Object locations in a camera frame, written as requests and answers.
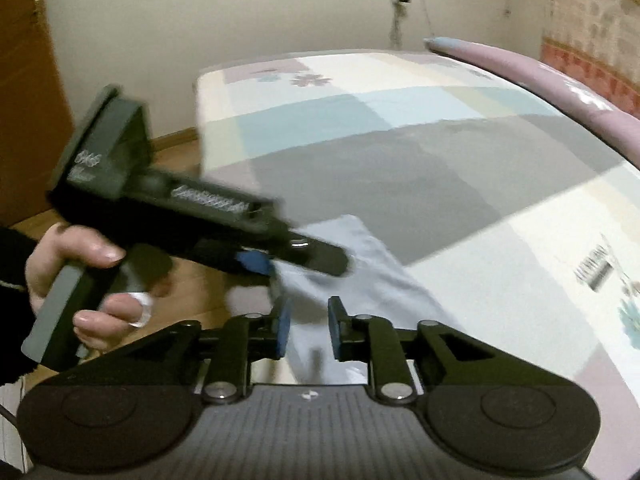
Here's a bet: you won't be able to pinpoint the wooden door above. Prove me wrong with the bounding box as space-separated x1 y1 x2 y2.
0 0 76 231

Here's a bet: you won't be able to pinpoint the person's left hand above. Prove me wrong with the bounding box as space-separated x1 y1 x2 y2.
25 224 153 351

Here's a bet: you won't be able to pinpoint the grey printed pajama pants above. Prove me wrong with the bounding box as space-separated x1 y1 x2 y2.
272 214 451 391

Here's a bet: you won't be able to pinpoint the purple floral quilt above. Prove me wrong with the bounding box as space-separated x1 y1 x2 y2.
424 36 640 171

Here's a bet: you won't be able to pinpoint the hanging wall cables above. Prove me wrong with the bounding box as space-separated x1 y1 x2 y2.
350 0 436 51

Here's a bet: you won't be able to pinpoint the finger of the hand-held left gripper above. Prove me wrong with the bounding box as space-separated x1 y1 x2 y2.
287 232 351 278
195 240 277 278

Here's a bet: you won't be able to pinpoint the bed with patchwork sheet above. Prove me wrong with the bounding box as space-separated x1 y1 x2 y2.
192 47 640 480

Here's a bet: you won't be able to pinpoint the patterned orange beige curtain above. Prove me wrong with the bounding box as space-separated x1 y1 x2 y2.
542 0 640 121

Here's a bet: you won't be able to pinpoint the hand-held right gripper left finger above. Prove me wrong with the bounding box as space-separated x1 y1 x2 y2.
125 296 296 406

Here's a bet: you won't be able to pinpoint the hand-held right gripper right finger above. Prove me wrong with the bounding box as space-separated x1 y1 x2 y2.
327 296 496 406

